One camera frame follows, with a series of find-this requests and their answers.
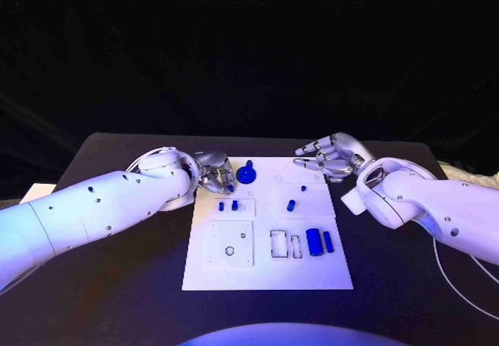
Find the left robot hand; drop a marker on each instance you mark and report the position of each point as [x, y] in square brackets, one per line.
[214, 173]

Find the blue gear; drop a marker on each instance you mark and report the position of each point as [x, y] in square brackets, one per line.
[246, 175]

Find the blue block plug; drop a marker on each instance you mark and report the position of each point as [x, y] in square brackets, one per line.
[234, 205]

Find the blue oblong peg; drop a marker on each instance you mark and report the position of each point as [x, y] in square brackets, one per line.
[291, 205]

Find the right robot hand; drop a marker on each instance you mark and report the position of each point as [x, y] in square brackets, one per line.
[340, 156]

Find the white task board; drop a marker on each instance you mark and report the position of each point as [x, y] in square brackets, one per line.
[269, 270]

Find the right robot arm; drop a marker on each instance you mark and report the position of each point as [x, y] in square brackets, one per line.
[436, 200]

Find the white box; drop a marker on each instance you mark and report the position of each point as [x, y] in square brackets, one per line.
[37, 192]

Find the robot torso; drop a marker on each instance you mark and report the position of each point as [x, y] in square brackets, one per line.
[292, 335]

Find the thick blue cylinder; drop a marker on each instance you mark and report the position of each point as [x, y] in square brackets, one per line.
[314, 242]

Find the thin blue cylinder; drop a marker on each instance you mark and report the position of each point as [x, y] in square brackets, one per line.
[328, 242]

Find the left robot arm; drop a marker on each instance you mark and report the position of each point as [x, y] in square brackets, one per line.
[97, 205]

